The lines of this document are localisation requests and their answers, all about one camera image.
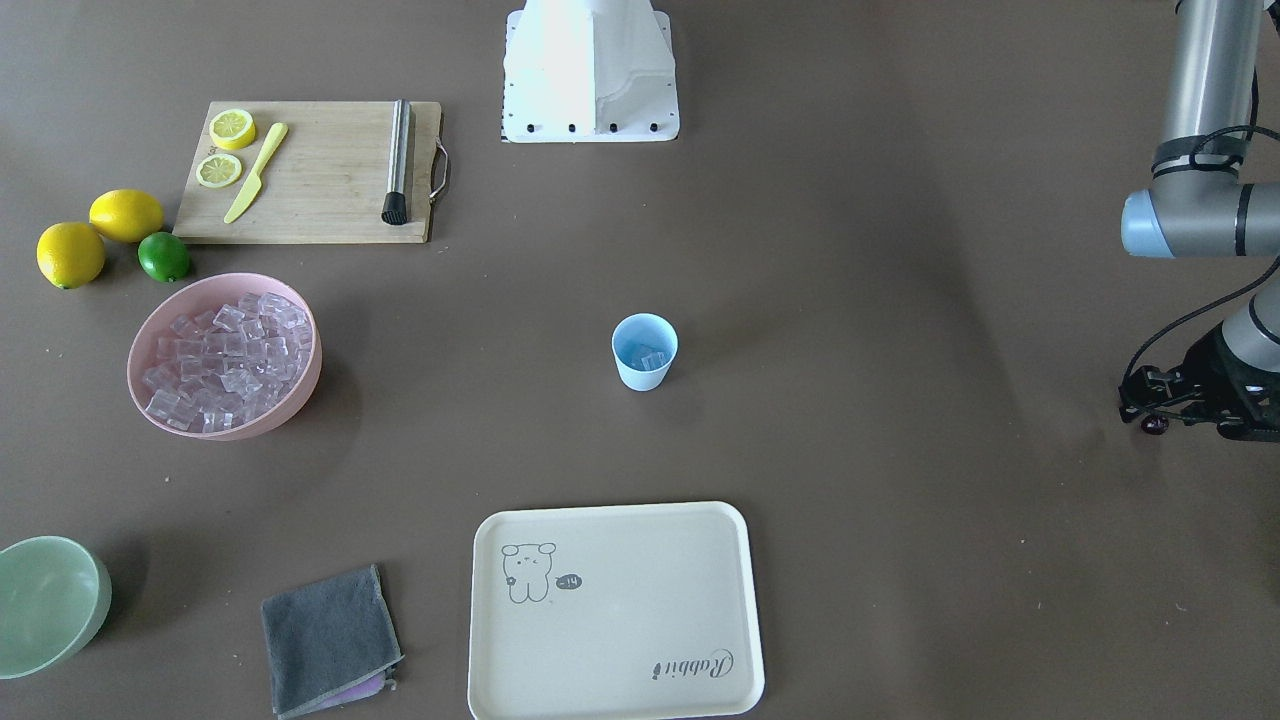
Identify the dark red cherry pair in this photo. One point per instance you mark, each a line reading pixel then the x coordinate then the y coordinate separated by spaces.
pixel 1155 425

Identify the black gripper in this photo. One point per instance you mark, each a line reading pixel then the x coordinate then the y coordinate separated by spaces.
pixel 1222 367

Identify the light blue cup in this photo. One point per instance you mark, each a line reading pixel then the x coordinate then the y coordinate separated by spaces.
pixel 643 329

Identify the cream rabbit tray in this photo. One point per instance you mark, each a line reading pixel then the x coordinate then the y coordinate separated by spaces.
pixel 615 612

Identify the wooden cutting board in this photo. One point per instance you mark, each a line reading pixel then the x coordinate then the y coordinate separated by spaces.
pixel 327 181

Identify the green bowl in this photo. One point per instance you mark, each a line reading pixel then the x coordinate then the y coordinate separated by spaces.
pixel 55 595

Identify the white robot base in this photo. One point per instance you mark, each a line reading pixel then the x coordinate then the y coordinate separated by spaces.
pixel 589 72

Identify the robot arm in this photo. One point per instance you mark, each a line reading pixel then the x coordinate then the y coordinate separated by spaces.
pixel 1197 206

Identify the pink bowl of ice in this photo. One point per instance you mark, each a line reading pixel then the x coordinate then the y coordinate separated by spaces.
pixel 229 357

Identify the grey folded cloth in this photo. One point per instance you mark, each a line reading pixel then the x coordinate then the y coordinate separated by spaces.
pixel 329 643

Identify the green lime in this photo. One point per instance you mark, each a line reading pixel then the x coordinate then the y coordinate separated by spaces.
pixel 164 257

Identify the lemon slice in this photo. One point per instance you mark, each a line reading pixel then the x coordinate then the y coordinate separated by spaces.
pixel 232 129
pixel 219 170

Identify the yellow plastic knife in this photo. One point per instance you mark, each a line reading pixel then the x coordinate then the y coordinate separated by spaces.
pixel 252 184

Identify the steel muddler black tip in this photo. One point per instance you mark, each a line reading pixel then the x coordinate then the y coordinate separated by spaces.
pixel 395 205

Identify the yellow lemon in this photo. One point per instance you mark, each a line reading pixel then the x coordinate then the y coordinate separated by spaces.
pixel 126 215
pixel 70 254

